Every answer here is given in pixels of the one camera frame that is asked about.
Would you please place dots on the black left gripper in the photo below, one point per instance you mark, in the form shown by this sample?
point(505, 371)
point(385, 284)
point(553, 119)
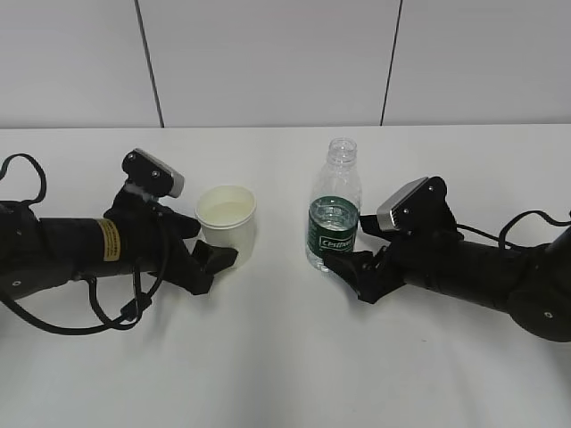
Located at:
point(159, 234)

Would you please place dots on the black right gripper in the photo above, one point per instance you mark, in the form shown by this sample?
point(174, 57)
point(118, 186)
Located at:
point(374, 275)

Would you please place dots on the white paper cup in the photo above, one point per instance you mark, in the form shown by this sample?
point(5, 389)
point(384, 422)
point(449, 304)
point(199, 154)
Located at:
point(227, 217)

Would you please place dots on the clear green-label water bottle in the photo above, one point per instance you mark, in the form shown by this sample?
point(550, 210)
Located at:
point(334, 204)

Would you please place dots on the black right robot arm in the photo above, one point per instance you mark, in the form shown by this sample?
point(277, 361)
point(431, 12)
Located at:
point(531, 285)

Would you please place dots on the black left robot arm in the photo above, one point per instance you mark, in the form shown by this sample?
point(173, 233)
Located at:
point(42, 253)

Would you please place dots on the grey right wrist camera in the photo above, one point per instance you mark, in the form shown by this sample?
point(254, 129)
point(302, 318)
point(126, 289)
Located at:
point(420, 204)

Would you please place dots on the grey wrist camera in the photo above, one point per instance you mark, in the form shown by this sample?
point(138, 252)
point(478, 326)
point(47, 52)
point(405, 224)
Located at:
point(420, 204)
point(152, 175)

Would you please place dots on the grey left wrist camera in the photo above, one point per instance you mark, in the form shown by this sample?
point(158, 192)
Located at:
point(152, 175)

